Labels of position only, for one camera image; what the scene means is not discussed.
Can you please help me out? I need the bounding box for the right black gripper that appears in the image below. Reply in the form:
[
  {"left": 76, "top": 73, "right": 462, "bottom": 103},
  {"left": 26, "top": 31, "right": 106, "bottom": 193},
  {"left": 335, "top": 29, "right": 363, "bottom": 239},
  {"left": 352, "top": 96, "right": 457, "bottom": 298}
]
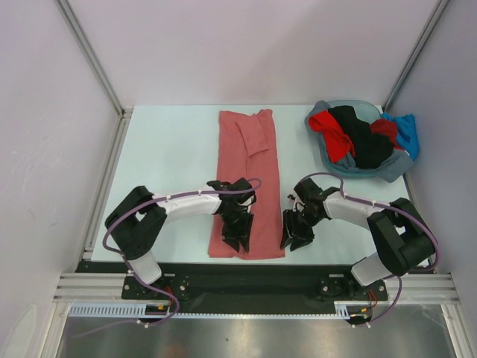
[{"left": 280, "top": 207, "right": 323, "bottom": 251}]

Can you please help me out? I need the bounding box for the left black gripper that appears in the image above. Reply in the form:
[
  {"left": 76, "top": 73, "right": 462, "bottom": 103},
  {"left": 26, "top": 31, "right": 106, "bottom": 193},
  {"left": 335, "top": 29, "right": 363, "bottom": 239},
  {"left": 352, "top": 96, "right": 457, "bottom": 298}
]
[{"left": 218, "top": 207, "right": 253, "bottom": 251}]

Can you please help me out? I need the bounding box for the pink t shirt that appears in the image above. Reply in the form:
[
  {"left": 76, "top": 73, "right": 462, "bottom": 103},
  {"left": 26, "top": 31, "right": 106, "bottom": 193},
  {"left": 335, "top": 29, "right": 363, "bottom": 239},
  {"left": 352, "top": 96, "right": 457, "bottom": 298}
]
[{"left": 208, "top": 109, "right": 285, "bottom": 260}]

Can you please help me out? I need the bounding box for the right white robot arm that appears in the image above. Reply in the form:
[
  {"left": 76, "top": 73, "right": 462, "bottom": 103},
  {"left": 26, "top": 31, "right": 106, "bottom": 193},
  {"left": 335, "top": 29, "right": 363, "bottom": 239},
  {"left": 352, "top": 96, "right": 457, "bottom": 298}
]
[{"left": 280, "top": 175, "right": 437, "bottom": 299}]

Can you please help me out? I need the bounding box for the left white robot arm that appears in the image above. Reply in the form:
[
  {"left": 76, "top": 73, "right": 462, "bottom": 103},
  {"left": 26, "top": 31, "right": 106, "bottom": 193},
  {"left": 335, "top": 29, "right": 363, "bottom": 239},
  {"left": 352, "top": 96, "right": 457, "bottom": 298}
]
[{"left": 103, "top": 178, "right": 262, "bottom": 298}]

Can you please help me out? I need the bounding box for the bright red t shirt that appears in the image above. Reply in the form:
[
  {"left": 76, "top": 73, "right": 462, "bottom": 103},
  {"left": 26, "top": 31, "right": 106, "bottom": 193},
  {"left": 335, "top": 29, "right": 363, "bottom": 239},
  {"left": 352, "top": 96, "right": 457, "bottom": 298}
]
[{"left": 308, "top": 110, "right": 356, "bottom": 163}]

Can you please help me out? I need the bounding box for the black t shirt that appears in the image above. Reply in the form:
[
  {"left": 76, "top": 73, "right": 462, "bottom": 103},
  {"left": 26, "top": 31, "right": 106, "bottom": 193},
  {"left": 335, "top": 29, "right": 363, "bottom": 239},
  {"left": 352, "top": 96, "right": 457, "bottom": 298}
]
[{"left": 328, "top": 105, "right": 394, "bottom": 169}]

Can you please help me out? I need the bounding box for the grey blue t shirt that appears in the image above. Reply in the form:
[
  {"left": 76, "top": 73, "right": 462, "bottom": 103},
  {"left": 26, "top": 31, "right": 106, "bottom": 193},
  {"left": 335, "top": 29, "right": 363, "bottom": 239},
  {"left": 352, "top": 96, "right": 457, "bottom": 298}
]
[{"left": 304, "top": 101, "right": 417, "bottom": 183}]

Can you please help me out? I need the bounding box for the dark red t shirt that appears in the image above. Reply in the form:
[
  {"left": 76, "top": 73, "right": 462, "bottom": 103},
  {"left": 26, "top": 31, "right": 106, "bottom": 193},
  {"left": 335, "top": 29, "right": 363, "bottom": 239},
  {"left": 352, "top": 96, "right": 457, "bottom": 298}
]
[{"left": 370, "top": 118, "right": 401, "bottom": 149}]

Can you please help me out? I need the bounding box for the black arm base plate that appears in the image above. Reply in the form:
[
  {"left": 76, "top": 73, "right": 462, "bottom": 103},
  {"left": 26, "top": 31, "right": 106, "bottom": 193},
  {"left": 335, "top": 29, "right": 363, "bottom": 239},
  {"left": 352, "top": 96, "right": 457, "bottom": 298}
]
[{"left": 74, "top": 260, "right": 435, "bottom": 316}]

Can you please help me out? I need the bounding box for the white slotted cable duct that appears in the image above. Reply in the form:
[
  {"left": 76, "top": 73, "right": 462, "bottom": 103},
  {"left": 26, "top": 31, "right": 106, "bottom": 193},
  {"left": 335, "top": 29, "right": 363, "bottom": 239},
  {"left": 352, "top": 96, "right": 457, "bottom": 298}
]
[{"left": 68, "top": 300, "right": 370, "bottom": 321}]

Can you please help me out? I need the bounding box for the left aluminium corner post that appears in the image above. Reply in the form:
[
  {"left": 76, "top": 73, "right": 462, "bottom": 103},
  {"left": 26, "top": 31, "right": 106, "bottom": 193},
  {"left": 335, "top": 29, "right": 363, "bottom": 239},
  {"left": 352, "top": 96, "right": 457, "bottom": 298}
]
[{"left": 55, "top": 0, "right": 131, "bottom": 120}]

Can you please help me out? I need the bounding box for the aluminium corner post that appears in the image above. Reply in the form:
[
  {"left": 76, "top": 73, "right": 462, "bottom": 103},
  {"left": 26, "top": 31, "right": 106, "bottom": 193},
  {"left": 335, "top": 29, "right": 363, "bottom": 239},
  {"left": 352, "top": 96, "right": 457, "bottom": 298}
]
[
  {"left": 382, "top": 0, "right": 453, "bottom": 111},
  {"left": 55, "top": 0, "right": 131, "bottom": 120}
]

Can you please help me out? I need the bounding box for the aluminium front frame rail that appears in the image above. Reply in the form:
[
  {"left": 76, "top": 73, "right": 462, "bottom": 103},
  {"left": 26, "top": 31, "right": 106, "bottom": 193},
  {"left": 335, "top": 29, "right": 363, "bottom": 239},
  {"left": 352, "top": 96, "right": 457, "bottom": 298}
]
[{"left": 53, "top": 273, "right": 460, "bottom": 305}]

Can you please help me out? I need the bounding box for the right aluminium corner post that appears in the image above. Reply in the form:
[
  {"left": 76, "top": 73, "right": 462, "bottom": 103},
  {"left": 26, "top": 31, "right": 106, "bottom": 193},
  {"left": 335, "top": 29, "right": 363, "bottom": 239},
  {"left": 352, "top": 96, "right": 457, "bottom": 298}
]
[{"left": 382, "top": 0, "right": 453, "bottom": 111}]

